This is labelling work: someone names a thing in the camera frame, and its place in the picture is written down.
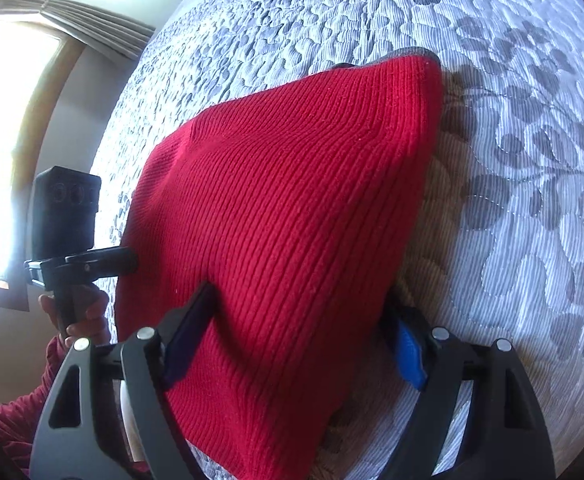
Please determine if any beige pleated curtain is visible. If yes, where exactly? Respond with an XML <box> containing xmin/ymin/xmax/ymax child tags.
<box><xmin>6</xmin><ymin>0</ymin><xmax>157</xmax><ymax>62</ymax></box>

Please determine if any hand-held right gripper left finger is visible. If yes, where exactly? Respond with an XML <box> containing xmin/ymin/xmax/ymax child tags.
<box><xmin>28</xmin><ymin>282</ymin><xmax>219</xmax><ymax>480</ymax></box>

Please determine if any person's left hand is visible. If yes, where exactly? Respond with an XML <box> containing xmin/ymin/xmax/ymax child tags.
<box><xmin>38</xmin><ymin>287</ymin><xmax>114</xmax><ymax>350</ymax></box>

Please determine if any bright window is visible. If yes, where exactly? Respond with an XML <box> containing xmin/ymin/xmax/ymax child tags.
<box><xmin>0</xmin><ymin>19</ymin><xmax>69</xmax><ymax>292</ymax></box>

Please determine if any grey quilted leaf-print bedspread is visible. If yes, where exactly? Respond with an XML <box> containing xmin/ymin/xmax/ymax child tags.
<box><xmin>91</xmin><ymin>0</ymin><xmax>584</xmax><ymax>480</ymax></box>

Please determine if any red knit sweater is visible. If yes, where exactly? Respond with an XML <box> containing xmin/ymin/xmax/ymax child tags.
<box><xmin>113</xmin><ymin>46</ymin><xmax>445</xmax><ymax>480</ymax></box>

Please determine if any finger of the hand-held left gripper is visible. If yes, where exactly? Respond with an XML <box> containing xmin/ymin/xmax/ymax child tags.
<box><xmin>66</xmin><ymin>246</ymin><xmax>140</xmax><ymax>278</ymax></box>

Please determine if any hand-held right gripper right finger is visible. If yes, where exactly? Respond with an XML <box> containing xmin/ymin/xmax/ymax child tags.
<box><xmin>378</xmin><ymin>305</ymin><xmax>556</xmax><ymax>480</ymax></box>

